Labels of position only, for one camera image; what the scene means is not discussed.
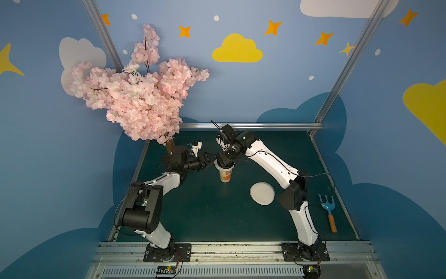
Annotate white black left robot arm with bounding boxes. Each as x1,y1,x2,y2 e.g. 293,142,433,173
116,146,216,249

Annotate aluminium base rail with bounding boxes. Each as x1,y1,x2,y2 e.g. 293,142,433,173
86,241,387,279

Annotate aluminium frame back bar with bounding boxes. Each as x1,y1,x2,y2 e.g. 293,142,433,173
180,122,323,131

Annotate printed paper milk tea cup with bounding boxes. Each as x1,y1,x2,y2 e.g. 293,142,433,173
218,170,232,183

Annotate aluminium frame post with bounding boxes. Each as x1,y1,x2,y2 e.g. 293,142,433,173
82,0,123,70
313,0,390,130

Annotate aluminium frame left post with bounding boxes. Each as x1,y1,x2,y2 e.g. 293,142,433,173
82,0,123,70

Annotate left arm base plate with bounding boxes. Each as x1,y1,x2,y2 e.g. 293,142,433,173
143,242,192,263

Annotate white leak-proof paper stack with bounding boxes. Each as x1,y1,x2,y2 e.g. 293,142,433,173
250,182,275,206

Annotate pink cherry blossom tree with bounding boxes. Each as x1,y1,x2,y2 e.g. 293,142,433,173
70,24,210,146

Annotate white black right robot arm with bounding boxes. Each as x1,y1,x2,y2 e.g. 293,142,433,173
216,124,325,260

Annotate blue toy rake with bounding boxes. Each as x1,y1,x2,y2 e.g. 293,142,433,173
318,194,338,234

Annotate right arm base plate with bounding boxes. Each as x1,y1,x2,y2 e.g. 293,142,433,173
281,242,330,262

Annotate aluminium frame right post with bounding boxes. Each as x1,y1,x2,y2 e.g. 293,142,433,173
313,0,390,130

